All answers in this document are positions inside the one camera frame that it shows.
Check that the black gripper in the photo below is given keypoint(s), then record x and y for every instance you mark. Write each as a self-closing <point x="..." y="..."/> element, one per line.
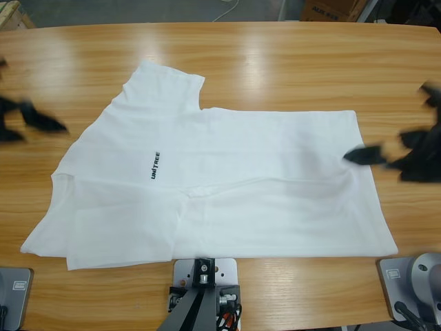
<point x="423" y="162"/>
<point x="10" y="115"/>

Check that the white Unitree t-shirt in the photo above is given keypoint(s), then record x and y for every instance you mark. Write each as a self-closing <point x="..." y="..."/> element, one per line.
<point x="241" y="172"/>

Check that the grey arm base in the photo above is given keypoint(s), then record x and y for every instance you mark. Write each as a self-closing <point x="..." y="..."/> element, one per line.
<point x="19" y="300"/>
<point x="396" y="276"/>

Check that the bystander in dark clothes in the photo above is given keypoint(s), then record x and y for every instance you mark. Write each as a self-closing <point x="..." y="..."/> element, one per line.
<point x="423" y="12"/>

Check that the brown cardboard box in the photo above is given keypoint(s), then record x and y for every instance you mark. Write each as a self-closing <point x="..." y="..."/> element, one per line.
<point x="327" y="10"/>

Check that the white mounting block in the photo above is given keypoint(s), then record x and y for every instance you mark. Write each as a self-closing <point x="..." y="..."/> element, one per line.
<point x="227" y="272"/>

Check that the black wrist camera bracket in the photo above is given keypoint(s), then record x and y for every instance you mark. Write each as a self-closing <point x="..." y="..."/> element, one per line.
<point x="432" y="98"/>
<point x="2" y="64"/>

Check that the white metal frame bar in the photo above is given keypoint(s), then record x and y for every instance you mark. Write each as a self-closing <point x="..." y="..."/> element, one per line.
<point x="368" y="11"/>

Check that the black corner bracket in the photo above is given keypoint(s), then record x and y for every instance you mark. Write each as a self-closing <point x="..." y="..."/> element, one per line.
<point x="229" y="296"/>
<point x="175" y="298"/>

